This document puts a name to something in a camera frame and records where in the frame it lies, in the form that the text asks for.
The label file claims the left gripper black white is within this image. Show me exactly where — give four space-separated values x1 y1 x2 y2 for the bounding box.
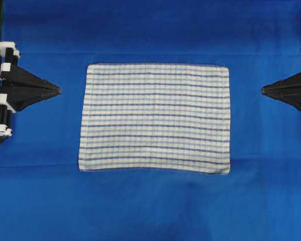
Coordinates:
0 41 63 137

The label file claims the blue striped white towel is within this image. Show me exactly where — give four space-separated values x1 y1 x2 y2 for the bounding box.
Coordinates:
78 63 231 174

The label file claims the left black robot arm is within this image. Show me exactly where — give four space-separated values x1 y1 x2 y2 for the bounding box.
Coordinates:
0 1 62 145

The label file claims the blue table cloth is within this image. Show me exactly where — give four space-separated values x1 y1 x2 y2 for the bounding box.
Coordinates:
0 1 301 240

